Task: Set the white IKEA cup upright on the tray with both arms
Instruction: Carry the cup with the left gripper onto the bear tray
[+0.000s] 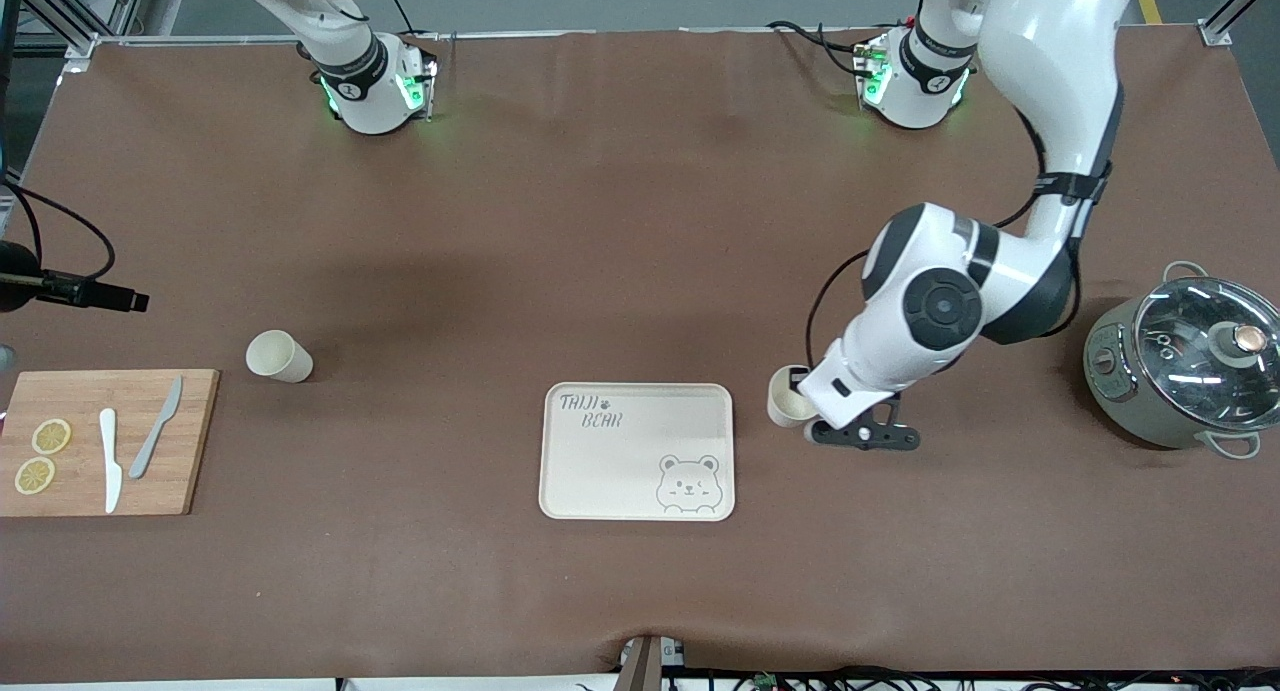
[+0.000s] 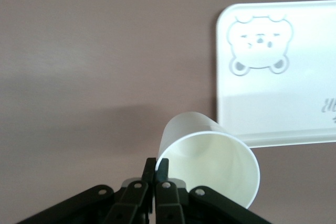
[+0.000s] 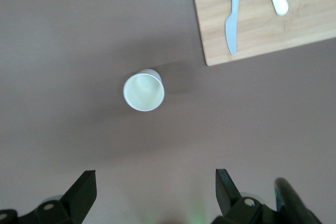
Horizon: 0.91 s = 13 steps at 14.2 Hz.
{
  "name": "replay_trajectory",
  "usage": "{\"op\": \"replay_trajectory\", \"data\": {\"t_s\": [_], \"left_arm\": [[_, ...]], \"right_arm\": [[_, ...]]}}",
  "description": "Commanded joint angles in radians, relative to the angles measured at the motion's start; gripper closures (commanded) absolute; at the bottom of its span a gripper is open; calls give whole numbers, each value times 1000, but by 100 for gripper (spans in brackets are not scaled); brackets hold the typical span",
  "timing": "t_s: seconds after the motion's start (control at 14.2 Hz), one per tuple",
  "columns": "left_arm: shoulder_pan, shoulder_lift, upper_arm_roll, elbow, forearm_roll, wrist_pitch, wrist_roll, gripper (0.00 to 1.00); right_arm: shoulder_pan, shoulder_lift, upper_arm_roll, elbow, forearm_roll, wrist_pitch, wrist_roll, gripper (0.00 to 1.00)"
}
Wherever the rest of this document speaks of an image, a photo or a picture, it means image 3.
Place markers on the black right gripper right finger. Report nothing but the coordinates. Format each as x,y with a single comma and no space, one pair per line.
228,200

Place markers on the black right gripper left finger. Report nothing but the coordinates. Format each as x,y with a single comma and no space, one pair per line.
76,200

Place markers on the white IKEA cup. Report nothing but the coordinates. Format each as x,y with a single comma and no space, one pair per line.
143,93

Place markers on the light blue plastic knife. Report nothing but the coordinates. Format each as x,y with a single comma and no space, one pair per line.
231,32

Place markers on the wooden cutting board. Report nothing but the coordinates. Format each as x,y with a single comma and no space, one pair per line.
262,35

